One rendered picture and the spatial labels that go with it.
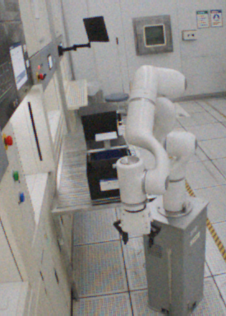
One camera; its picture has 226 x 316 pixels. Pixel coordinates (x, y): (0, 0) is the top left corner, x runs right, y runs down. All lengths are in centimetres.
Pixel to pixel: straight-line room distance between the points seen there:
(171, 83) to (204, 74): 523
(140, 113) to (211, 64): 546
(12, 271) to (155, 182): 67
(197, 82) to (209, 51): 63
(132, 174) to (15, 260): 58
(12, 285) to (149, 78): 93
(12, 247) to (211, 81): 570
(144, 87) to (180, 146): 52
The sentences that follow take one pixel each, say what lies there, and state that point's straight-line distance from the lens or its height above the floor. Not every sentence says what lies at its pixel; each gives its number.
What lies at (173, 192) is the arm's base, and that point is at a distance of 168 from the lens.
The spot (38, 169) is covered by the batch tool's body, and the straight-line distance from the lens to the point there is 212.
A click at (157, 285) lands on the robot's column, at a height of 25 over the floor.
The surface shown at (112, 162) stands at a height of 96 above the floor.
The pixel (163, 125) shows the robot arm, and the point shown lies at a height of 127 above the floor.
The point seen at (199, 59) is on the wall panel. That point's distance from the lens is 639.
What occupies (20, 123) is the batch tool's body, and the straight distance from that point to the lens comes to 202.
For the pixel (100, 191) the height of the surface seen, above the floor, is 81.
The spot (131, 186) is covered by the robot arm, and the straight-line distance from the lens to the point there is 101.
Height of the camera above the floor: 175
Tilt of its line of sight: 24 degrees down
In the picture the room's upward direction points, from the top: 8 degrees counter-clockwise
